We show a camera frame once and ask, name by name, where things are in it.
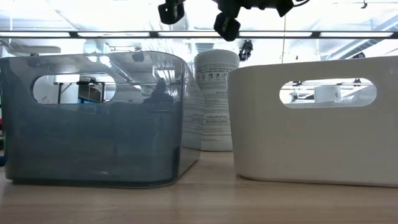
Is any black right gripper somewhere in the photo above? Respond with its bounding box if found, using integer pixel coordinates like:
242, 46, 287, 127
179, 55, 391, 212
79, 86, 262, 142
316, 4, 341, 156
213, 0, 295, 18

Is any white plastic bin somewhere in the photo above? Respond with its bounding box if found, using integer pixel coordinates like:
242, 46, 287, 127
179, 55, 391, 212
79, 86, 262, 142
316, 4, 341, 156
226, 55, 398, 188

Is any white wipes canister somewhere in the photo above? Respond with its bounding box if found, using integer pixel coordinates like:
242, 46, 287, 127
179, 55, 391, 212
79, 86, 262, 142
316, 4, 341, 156
193, 49, 241, 152

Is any white background container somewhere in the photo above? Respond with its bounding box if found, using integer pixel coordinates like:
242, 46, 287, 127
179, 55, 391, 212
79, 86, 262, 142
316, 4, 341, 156
313, 85, 342, 103

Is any long dark grey plastic bin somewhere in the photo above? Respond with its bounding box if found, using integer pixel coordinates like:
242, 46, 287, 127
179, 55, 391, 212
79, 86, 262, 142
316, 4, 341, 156
0, 50, 201, 189

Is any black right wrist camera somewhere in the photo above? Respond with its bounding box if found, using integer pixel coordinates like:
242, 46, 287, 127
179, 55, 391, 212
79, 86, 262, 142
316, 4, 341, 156
213, 12, 241, 42

